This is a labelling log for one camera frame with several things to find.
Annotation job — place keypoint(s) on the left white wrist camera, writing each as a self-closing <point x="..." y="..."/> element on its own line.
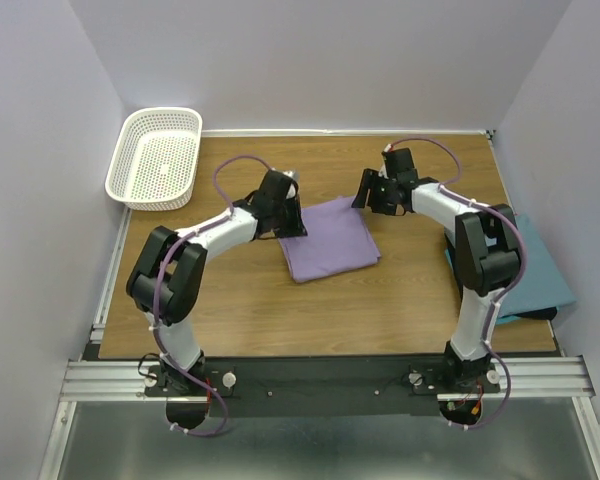
<point x="288" y="183"/>

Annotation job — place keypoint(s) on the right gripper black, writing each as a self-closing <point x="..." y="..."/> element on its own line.
<point x="372" y="189"/>

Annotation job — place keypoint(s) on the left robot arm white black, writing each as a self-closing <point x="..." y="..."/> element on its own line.
<point x="166" y="279"/>

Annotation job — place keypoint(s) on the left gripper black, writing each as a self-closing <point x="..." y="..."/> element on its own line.
<point x="290" y="220"/>

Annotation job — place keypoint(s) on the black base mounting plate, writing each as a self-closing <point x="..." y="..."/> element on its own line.
<point x="221" y="388"/>

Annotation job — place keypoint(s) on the white plastic laundry basket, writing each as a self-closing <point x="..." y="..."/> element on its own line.
<point x="154" y="163"/>

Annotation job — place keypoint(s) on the folded teal t shirt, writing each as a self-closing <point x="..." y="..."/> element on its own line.
<point x="542" y="285"/>

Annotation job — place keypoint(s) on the purple t shirt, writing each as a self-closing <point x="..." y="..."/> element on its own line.
<point x="337" y="241"/>

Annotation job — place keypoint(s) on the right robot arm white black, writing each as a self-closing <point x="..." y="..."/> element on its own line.
<point x="490" y="255"/>

